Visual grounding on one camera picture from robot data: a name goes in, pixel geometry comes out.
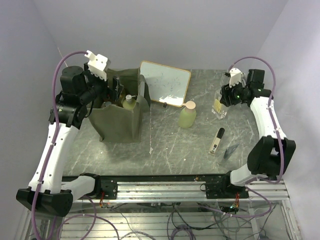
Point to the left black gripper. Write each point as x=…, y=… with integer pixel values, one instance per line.
x=109, y=93

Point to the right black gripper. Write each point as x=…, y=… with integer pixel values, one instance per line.
x=227, y=97

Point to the yellow pump lotion bottle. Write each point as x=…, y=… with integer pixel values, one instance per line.
x=129, y=102

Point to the clear bottle yellow label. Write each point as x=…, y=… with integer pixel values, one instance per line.
x=219, y=109

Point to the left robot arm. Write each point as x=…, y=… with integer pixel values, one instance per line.
x=46, y=193

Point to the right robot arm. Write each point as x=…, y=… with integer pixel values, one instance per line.
x=270, y=157

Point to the green canvas bag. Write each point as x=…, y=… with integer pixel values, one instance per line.
x=113, y=123

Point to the black beige slim tube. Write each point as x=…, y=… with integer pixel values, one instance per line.
x=216, y=141

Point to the green bottle pink pump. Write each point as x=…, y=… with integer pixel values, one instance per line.
x=187, y=115

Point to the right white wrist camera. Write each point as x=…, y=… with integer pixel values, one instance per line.
x=235, y=77

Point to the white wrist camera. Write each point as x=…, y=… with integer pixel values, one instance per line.
x=235, y=77
x=98, y=65

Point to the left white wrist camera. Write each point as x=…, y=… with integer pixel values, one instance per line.
x=98, y=65

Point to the small whiteboard wooden frame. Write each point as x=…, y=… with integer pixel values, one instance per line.
x=166, y=84

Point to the aluminium rail frame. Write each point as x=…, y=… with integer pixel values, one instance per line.
x=169, y=188

